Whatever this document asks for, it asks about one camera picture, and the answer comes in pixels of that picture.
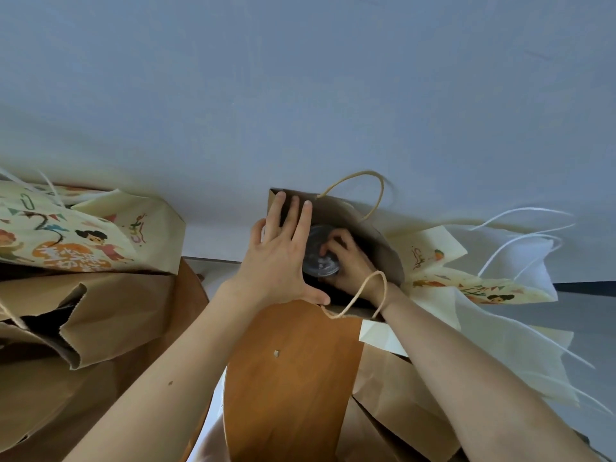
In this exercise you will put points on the person's right hand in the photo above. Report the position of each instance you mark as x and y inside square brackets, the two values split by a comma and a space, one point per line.
[356, 269]

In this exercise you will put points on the person's left hand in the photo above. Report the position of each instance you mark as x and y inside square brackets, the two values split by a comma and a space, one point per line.
[276, 264]

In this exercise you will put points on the person's left thumb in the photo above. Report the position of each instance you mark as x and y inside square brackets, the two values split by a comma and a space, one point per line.
[315, 295]

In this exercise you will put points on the person's left middle finger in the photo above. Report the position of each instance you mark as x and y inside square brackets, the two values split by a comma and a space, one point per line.
[290, 216]

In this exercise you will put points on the person's right fingers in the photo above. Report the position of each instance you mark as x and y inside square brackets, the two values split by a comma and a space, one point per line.
[337, 245]

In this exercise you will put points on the person's left little finger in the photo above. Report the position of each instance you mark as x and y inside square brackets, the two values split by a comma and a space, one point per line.
[257, 231]

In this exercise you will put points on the clear plastic lidded cup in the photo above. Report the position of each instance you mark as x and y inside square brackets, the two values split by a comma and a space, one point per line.
[315, 257]

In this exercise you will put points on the person's right forearm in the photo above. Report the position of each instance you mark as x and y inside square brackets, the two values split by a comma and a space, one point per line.
[467, 380]

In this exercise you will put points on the person's left forearm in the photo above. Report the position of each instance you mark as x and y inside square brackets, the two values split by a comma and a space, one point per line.
[159, 380]

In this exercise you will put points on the cream printed paper bag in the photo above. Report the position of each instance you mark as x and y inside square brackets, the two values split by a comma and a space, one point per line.
[471, 283]
[154, 235]
[53, 235]

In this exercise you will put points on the creased brown paper bag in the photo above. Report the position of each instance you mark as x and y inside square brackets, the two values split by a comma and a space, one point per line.
[394, 394]

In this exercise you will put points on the crumpled brown paper bag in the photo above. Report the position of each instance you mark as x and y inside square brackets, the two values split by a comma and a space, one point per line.
[96, 307]

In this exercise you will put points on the flat brown paper bag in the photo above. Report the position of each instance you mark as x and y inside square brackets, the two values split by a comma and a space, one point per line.
[43, 399]

